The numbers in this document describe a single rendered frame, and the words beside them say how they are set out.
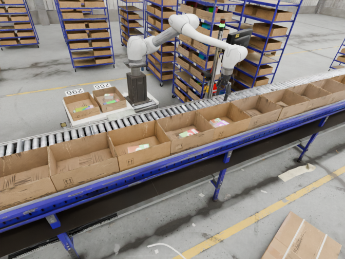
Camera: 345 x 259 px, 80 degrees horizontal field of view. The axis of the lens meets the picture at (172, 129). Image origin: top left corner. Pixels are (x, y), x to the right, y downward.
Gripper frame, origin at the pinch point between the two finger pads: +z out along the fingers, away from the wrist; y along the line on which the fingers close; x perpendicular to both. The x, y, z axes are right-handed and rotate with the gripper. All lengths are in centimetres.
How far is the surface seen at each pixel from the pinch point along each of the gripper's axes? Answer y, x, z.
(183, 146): -21, 47, 24
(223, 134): -21.1, 8.0, 24.3
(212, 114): 7.7, -1.3, 24.1
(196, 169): -22, 31, 57
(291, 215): -80, -54, 106
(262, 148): -26, -47, 57
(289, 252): -102, -22, 106
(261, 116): -21.2, -33.2, 17.1
